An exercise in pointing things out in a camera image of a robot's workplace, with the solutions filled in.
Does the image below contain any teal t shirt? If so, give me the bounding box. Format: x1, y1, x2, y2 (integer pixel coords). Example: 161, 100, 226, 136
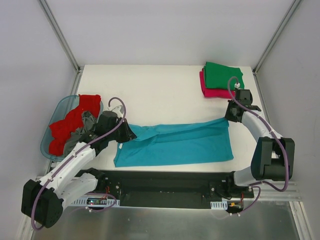
113, 118, 234, 168

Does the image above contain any aluminium frame post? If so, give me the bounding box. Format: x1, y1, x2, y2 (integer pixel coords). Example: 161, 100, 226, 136
252, 0, 303, 76
37, 0, 81, 74

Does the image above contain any left aluminium frame post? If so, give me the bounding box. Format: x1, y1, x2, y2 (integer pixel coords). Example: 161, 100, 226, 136
37, 0, 81, 74

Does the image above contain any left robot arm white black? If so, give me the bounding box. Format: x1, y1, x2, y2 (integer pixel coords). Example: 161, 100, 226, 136
21, 105, 136, 231

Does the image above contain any translucent blue plastic basket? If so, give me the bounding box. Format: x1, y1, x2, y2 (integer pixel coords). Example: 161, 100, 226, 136
40, 94, 104, 162

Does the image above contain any folded pink t shirt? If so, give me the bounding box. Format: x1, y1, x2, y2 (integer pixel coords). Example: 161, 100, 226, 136
199, 68, 231, 99

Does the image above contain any right aluminium frame post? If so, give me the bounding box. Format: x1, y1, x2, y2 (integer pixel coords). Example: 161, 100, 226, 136
252, 0, 303, 76

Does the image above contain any red t shirt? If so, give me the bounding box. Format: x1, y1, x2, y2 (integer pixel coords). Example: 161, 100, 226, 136
40, 94, 103, 161

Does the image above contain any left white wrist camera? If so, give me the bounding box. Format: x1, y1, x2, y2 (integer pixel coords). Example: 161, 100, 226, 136
109, 105, 125, 118

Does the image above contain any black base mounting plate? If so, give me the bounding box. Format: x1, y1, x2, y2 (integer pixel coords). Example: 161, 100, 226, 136
47, 167, 286, 208

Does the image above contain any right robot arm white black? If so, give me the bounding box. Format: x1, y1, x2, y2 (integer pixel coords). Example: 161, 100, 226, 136
224, 89, 295, 198

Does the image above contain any folded green t shirt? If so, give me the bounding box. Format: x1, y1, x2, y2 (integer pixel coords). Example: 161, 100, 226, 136
203, 61, 245, 90

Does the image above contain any right aluminium side rail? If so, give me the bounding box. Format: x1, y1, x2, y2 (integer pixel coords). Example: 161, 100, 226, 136
252, 70, 279, 130

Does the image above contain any grey t shirt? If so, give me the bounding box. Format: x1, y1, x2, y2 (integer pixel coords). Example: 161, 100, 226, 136
62, 111, 97, 157

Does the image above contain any right white cable duct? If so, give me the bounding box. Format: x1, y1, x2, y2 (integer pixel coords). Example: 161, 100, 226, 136
210, 201, 228, 211

